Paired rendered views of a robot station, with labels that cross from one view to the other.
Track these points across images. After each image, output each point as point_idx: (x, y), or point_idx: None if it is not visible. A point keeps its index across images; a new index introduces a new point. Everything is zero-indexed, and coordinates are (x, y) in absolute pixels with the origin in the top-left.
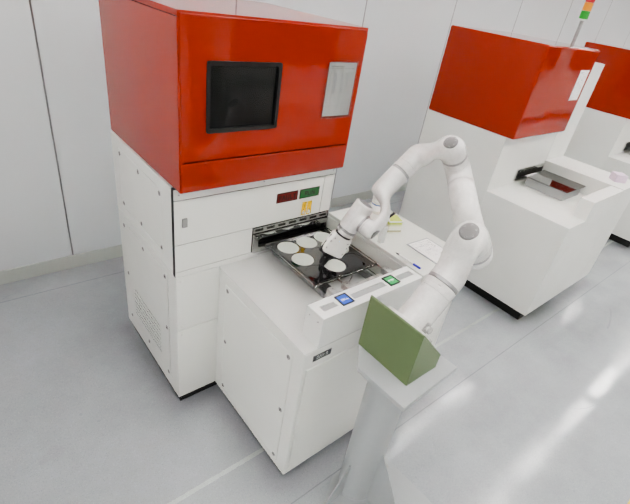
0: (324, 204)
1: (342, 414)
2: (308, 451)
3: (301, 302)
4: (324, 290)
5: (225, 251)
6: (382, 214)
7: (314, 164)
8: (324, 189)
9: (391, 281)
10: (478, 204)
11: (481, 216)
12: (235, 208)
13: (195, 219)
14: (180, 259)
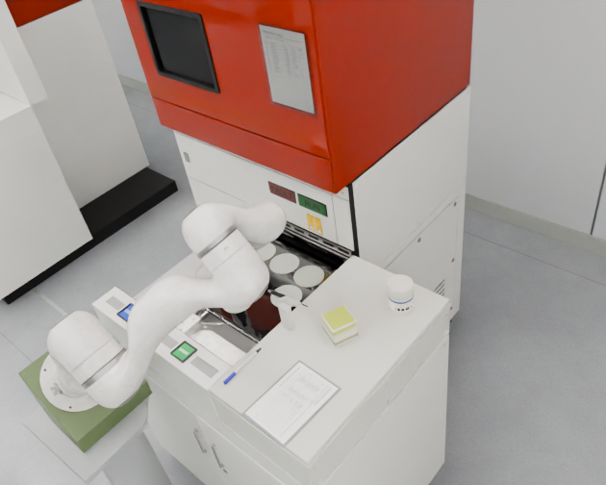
0: (342, 238)
1: (195, 461)
2: (174, 453)
3: None
4: (200, 311)
5: None
6: (202, 265)
7: (285, 165)
8: (336, 215)
9: (180, 352)
10: (138, 322)
11: (132, 342)
12: (227, 169)
13: (194, 159)
14: (194, 191)
